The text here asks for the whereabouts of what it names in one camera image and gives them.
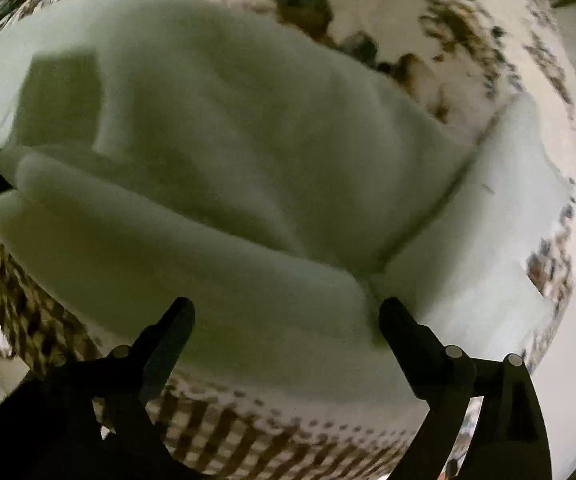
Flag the pale green pants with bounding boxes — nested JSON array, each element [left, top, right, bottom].
[[0, 0, 568, 405]]

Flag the floral patterned bed blanket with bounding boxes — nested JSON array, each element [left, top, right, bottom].
[[0, 0, 576, 479]]

